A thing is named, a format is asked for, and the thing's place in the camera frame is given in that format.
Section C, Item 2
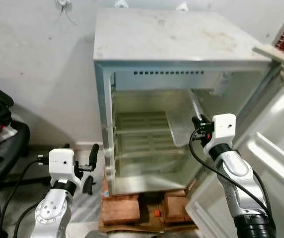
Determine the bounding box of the clear fridge shelf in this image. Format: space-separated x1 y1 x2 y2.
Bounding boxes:
113 148 192 160
113 126 180 137

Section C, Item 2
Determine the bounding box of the white fridge door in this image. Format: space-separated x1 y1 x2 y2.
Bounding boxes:
184 45 284 238

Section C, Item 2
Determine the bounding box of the small white fridge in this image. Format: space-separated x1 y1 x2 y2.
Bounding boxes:
93 7 284 196

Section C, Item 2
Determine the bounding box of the small black floor object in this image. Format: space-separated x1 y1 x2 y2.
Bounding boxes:
82 176 97 195

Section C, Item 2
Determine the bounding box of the red brown brick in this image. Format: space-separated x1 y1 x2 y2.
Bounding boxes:
102 193 142 226
163 191 192 224

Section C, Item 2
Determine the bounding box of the flat brown cardboard sheet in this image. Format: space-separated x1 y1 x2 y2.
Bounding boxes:
98 218 197 234

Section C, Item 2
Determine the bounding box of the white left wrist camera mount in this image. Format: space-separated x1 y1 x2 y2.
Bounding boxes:
49 148 81 183

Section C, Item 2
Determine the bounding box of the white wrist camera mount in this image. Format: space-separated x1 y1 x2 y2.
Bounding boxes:
203 114 237 152
49 148 81 183

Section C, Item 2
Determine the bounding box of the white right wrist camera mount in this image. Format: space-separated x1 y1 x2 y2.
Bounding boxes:
203 114 237 152

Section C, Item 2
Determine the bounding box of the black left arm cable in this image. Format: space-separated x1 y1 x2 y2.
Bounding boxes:
0 158 51 238

